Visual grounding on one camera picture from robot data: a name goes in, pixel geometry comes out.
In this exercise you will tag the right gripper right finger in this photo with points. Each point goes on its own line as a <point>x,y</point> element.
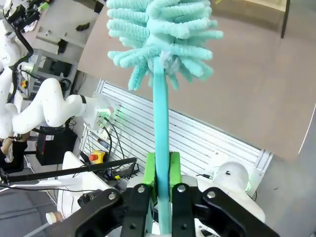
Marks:
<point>187,212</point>

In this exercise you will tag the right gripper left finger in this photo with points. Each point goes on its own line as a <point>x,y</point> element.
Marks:
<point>123,212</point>

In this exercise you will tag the teal microfibre duster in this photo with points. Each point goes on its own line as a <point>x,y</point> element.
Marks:
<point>161,111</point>

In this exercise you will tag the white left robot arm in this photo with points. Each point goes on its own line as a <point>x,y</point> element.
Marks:
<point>49,106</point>

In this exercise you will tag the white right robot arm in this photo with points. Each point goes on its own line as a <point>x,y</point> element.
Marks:
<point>234,182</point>

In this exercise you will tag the white control cabinet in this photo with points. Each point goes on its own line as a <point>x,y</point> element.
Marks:
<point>81,188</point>

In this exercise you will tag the yellow emergency stop button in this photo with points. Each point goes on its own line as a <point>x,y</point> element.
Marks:
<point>97,157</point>

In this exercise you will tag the black boom pole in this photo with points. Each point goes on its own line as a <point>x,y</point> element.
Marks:
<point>74,170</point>

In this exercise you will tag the paper cup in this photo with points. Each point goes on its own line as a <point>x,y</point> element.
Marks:
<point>53,217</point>

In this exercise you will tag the black equipment box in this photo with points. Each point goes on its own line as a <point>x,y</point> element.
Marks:
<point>56,145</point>

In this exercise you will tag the white workbench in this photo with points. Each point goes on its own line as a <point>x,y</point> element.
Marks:
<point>61,24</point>

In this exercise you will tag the ribbed aluminium base plate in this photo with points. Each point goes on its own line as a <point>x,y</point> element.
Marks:
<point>197,138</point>

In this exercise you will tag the wooden shelf unit black frame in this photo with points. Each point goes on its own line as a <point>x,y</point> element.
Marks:
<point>286,19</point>

